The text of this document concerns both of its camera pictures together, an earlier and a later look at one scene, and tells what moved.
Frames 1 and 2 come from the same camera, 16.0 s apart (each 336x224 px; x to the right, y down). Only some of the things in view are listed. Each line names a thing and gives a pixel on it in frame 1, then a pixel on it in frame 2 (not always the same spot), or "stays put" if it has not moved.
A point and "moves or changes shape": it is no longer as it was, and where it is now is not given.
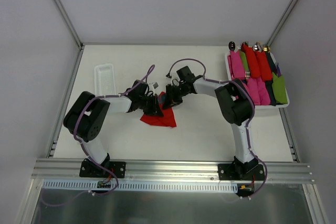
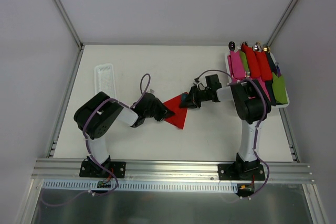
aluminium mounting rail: (56, 169) stays put
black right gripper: (171, 97) -> (194, 97)
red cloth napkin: (167, 120) moves or changes shape
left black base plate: (87, 169) stays put
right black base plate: (241, 172) stays put
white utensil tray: (104, 77) stays put
